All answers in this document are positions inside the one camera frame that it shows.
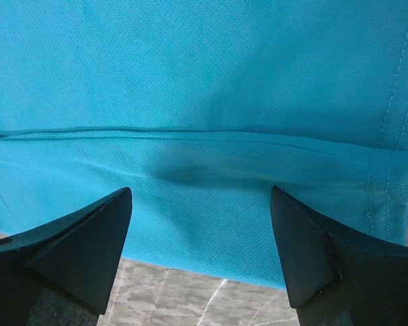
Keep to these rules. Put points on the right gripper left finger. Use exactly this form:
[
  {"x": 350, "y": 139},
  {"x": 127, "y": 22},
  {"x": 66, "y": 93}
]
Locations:
[{"x": 62, "y": 272}]

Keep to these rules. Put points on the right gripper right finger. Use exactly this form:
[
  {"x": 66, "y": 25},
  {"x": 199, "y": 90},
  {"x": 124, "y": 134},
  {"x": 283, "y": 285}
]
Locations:
[{"x": 334, "y": 274}]

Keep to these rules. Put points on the teal t shirt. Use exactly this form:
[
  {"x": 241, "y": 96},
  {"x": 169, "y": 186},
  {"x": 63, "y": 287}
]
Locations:
[{"x": 200, "y": 108}]

